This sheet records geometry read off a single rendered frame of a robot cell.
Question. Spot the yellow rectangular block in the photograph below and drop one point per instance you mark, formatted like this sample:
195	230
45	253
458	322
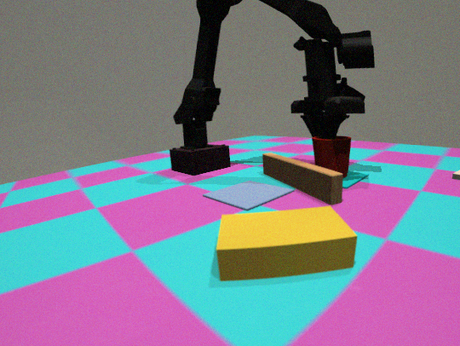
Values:
274	244

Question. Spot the beige square block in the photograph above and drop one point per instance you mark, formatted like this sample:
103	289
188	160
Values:
456	175

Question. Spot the tan wooden bar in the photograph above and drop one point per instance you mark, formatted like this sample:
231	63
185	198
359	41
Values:
316	181

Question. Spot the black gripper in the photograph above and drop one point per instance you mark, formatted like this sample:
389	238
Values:
322	96

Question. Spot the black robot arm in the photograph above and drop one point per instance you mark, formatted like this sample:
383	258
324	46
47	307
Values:
354	50

